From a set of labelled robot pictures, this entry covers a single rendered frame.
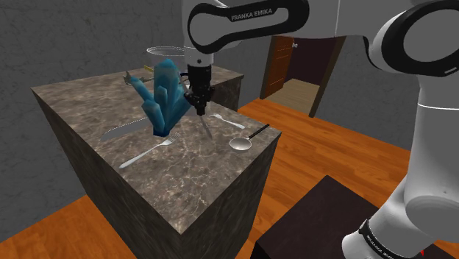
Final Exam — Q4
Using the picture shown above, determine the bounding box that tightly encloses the blue crystal figure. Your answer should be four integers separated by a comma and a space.
129, 58, 193, 138

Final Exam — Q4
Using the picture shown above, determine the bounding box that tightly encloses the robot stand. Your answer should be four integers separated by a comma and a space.
250, 174, 456, 259

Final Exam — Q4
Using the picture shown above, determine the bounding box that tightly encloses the silver serrated bread knife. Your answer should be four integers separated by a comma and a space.
99, 116, 149, 142

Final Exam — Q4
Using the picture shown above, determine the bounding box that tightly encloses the silver ladle with black handle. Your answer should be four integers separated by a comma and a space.
229, 124, 271, 152

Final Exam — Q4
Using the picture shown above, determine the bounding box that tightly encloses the grey metal wrench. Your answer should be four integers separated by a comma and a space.
122, 71, 156, 87

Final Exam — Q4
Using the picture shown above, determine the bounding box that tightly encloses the small silver fork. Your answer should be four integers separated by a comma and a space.
209, 113, 246, 130

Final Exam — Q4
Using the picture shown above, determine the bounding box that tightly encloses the brown wooden door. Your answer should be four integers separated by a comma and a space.
259, 35, 347, 118

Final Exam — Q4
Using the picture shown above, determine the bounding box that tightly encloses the clear glass bowl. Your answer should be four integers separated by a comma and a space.
146, 46, 196, 71

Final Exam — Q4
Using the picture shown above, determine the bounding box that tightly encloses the large silver fork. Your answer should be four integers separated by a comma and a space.
118, 132, 182, 169

